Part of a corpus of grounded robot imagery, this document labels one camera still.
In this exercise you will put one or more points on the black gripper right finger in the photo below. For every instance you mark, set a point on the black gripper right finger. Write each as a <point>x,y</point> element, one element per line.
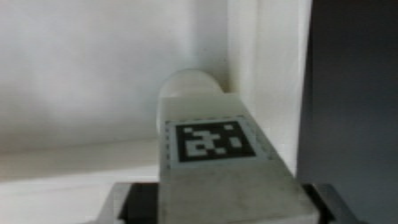
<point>333,208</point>

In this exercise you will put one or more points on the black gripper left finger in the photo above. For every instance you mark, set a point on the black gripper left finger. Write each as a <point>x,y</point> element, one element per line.
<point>131,207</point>

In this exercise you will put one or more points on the white table leg with tag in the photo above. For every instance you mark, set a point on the white table leg with tag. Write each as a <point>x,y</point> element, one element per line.
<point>227,183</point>

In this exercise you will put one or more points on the white square table top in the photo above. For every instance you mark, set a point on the white square table top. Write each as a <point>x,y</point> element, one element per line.
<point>90,53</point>

